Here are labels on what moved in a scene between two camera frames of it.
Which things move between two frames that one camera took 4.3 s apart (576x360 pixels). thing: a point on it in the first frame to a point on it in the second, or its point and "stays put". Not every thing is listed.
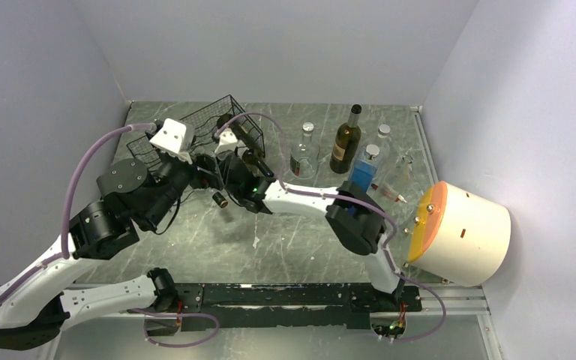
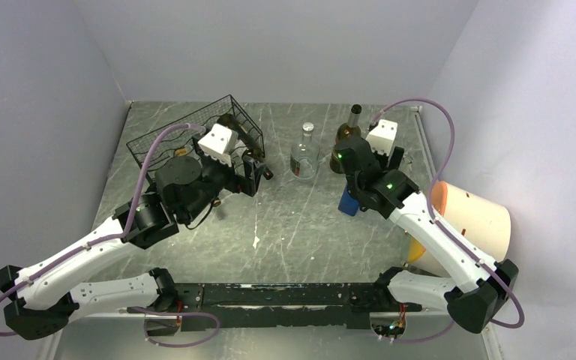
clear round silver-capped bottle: x=304 y=156 stays put
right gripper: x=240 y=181 to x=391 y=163
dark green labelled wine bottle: x=250 y=148 stays put
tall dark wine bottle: x=346 y=143 stays put
